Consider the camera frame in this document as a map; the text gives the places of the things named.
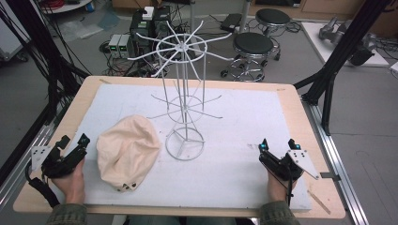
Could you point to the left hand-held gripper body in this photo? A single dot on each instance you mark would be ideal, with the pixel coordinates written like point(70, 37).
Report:
point(58, 164)

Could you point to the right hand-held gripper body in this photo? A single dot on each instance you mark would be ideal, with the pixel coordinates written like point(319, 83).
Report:
point(286, 165)

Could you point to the beige cloth hat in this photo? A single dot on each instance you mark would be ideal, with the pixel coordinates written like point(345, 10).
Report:
point(126, 153)

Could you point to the person's left hand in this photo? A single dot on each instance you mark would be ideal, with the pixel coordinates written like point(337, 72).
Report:
point(70, 184)

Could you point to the person's right hand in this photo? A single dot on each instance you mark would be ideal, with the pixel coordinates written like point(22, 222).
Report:
point(277, 189)

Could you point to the white foam mat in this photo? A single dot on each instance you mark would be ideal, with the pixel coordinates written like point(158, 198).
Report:
point(237, 140)

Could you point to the thin wooden stick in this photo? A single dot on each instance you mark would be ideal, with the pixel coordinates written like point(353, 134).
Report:
point(319, 202)

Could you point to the large black round stool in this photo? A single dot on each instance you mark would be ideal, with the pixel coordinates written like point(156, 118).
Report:
point(252, 47)

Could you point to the grey power supply boxes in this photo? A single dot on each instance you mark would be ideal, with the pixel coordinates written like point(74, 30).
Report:
point(120, 46)

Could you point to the white board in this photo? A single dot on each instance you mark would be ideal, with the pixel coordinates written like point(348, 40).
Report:
point(316, 40)

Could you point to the small black round stool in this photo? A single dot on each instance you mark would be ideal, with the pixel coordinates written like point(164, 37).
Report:
point(272, 17)

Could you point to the black computer tower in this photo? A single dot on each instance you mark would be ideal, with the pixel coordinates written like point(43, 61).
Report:
point(150, 28)

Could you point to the aluminium rail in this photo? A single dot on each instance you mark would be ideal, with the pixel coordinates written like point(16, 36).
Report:
point(22, 168)
point(339, 165)

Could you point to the black metal frame post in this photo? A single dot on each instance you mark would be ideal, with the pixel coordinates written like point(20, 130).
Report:
point(341, 53)
point(47, 56)

